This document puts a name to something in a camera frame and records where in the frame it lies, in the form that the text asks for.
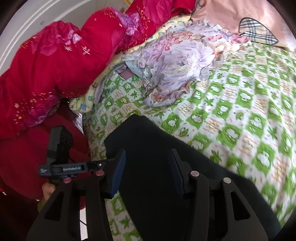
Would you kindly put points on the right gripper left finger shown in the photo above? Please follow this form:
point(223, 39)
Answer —
point(95, 181)

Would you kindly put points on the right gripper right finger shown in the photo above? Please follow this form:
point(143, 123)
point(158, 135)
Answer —
point(216, 209)

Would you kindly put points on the black pants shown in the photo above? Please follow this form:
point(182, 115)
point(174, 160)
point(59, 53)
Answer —
point(173, 192)

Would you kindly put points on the person's left hand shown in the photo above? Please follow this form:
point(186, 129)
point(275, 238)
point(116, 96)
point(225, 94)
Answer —
point(48, 189)

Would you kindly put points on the yellow cartoon pattern cloth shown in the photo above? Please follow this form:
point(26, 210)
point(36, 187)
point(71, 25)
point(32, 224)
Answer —
point(84, 103)

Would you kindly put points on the green white patterned bedsheet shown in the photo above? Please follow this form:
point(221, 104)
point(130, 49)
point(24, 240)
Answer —
point(242, 118)

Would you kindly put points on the red floral quilt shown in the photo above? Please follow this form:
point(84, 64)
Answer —
point(62, 61)

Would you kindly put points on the lilac floral folded cloth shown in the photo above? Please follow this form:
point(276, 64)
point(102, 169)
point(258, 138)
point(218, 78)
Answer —
point(183, 53)

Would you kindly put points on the pink heart-pattern quilt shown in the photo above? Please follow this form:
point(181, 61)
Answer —
point(259, 21)

